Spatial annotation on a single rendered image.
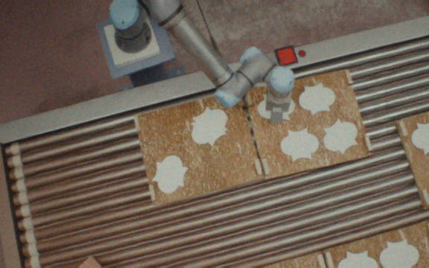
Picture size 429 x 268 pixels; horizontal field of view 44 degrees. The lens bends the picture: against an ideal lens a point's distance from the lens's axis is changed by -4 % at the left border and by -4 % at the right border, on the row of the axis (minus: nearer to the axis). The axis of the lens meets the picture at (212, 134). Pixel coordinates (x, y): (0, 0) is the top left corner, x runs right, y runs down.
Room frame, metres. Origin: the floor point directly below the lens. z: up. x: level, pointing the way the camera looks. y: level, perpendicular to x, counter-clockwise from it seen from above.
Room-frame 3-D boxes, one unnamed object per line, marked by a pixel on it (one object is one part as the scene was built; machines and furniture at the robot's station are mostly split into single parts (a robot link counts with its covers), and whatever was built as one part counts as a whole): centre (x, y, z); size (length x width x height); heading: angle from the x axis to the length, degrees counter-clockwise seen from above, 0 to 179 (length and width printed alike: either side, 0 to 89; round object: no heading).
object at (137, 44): (1.02, 0.26, 0.95); 0.15 x 0.15 x 0.10
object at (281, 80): (0.63, -0.25, 1.20); 0.09 x 0.08 x 0.11; 40
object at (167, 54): (1.02, 0.26, 0.44); 0.38 x 0.38 x 0.87; 11
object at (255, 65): (0.69, -0.17, 1.20); 0.11 x 0.11 x 0.08; 40
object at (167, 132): (0.52, 0.06, 0.93); 0.41 x 0.35 x 0.02; 96
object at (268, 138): (0.55, -0.36, 0.93); 0.41 x 0.35 x 0.02; 94
